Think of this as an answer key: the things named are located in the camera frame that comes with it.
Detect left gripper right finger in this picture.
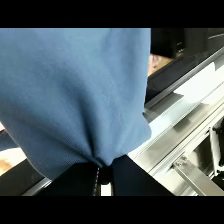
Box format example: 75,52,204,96
110,154,174,197

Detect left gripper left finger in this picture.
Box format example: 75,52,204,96
39,160,102,197

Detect blue shirt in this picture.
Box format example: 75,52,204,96
0,28,153,181

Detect silver frame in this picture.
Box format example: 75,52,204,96
128,46,224,197

